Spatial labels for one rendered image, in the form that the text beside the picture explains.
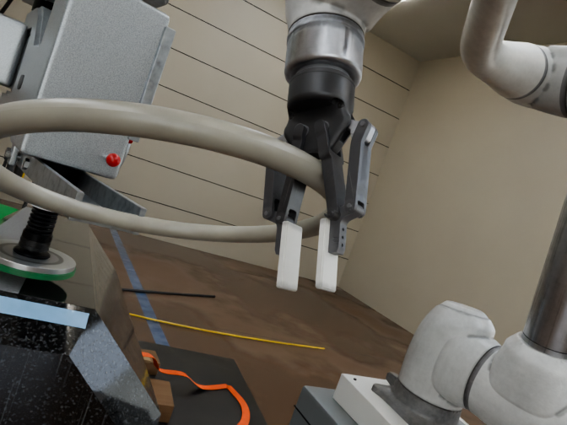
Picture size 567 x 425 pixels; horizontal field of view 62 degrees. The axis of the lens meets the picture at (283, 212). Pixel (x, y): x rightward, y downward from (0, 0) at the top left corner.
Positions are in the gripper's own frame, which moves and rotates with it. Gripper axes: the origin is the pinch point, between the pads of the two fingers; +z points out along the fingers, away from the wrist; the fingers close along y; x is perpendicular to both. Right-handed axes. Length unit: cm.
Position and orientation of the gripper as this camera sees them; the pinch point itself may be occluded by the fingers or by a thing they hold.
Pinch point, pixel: (308, 257)
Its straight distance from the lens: 48.9
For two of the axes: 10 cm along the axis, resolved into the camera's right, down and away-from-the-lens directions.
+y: -8.2, 0.8, 5.7
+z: -0.9, 9.6, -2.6
